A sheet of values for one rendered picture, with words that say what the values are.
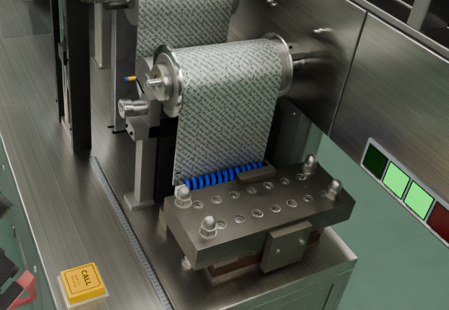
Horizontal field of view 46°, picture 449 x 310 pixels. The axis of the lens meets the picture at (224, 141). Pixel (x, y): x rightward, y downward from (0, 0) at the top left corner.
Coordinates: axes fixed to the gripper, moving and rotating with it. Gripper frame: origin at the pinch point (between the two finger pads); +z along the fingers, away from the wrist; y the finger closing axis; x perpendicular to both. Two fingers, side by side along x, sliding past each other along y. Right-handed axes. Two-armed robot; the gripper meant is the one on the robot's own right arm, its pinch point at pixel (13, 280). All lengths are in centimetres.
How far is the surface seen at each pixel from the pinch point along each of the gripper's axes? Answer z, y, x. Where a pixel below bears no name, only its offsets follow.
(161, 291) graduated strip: 24.7, -12.0, -13.9
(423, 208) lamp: 15, -47, -53
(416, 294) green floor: 167, -50, -83
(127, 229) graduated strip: 28.2, 5.3, -20.1
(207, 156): 19.7, -3.3, -42.3
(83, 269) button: 18.5, 1.8, -7.8
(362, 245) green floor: 172, -19, -91
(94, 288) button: 17.8, -3.4, -6.3
